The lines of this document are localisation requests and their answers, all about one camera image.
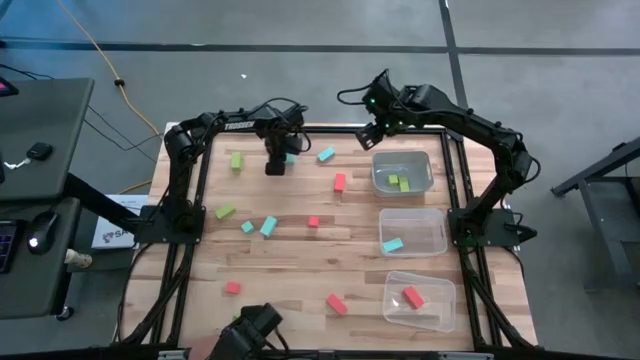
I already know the black desk foot bar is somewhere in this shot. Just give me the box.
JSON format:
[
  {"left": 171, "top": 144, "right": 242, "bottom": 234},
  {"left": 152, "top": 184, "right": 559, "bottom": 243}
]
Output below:
[{"left": 63, "top": 172, "right": 144, "bottom": 231}]

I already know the black bulky device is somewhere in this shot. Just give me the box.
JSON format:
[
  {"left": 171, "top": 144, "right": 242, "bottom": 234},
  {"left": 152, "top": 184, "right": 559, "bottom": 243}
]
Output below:
[{"left": 207, "top": 302, "right": 285, "bottom": 360}]

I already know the black metal cart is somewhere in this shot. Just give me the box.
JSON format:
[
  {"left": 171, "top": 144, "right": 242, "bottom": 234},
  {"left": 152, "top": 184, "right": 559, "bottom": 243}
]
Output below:
[{"left": 549, "top": 135, "right": 640, "bottom": 291}]

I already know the orange extension cable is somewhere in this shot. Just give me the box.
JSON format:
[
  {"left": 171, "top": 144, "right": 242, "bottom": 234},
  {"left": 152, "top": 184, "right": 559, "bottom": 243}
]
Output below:
[{"left": 55, "top": 0, "right": 164, "bottom": 195}]

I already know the black keyboard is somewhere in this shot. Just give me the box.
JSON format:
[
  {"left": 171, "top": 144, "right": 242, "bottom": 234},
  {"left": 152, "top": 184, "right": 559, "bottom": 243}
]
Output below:
[{"left": 0, "top": 219, "right": 21, "bottom": 275}]

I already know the white printed sign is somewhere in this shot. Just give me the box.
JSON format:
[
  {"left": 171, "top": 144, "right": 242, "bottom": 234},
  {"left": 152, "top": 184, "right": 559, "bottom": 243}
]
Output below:
[{"left": 91, "top": 193, "right": 150, "bottom": 250}]

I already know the clear plastic bin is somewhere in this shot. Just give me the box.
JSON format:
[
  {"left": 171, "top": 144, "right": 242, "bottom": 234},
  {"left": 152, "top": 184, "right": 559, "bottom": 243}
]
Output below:
[
  {"left": 378, "top": 207, "right": 449, "bottom": 259},
  {"left": 382, "top": 270, "right": 457, "bottom": 334}
]

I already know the thin black floor cable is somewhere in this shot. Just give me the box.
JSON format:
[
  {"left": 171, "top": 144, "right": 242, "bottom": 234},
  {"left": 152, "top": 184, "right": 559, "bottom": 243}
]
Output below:
[{"left": 0, "top": 62, "right": 161, "bottom": 164}]

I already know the black device pink light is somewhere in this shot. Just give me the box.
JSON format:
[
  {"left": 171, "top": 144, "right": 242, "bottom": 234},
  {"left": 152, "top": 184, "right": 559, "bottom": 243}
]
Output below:
[{"left": 0, "top": 75, "right": 20, "bottom": 99}]

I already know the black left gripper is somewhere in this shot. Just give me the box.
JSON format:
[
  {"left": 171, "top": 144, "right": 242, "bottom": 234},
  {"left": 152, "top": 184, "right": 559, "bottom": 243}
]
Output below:
[{"left": 262, "top": 102, "right": 309, "bottom": 177}]

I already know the beige cylinder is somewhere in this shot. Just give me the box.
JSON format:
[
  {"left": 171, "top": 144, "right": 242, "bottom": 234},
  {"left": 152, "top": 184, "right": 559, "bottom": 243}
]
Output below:
[{"left": 64, "top": 248, "right": 94, "bottom": 270}]

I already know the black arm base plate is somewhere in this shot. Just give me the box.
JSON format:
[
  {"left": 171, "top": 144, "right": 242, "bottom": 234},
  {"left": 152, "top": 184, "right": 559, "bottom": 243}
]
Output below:
[
  {"left": 447, "top": 206, "right": 539, "bottom": 248},
  {"left": 134, "top": 204, "right": 207, "bottom": 245}
]

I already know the grey plastic bin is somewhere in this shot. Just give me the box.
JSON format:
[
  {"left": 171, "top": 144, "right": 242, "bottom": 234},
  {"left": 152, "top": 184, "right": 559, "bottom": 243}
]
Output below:
[{"left": 370, "top": 149, "right": 434, "bottom": 197}]

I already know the dark grey desk top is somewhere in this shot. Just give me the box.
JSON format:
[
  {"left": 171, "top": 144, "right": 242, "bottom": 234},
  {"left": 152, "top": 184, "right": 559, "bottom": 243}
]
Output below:
[
  {"left": 0, "top": 197, "right": 84, "bottom": 320},
  {"left": 0, "top": 77, "right": 95, "bottom": 201}
]

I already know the black computer mouse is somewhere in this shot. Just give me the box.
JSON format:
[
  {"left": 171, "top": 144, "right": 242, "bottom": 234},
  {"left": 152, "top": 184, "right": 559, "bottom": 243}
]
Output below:
[{"left": 25, "top": 210, "right": 60, "bottom": 256}]

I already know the large cyan block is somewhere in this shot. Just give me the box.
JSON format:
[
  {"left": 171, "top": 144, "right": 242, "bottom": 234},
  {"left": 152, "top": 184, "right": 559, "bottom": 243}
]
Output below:
[{"left": 259, "top": 215, "right": 279, "bottom": 239}]

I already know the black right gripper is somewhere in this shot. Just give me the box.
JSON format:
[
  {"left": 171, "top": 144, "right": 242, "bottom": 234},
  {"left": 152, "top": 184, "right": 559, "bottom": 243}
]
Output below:
[{"left": 355, "top": 69, "right": 419, "bottom": 150}]

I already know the black metal table frame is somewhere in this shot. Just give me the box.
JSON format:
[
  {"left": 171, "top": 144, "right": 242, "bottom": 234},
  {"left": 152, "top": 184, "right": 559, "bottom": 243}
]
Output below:
[{"left": 113, "top": 122, "right": 539, "bottom": 354}]

